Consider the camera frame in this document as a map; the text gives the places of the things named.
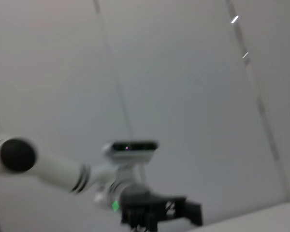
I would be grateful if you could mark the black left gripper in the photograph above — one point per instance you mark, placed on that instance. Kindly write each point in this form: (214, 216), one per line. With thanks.
(142, 200)

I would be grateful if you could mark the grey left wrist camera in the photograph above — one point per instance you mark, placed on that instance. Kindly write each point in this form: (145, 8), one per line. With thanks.
(133, 151)

